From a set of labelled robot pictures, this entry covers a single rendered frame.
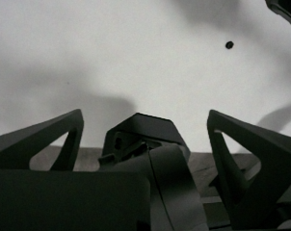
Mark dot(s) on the black hex nut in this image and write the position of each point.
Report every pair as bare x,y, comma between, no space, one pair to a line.
229,45

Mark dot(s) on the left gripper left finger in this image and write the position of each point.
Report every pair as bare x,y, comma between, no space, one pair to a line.
18,147

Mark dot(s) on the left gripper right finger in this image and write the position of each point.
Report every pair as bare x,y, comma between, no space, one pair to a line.
247,205

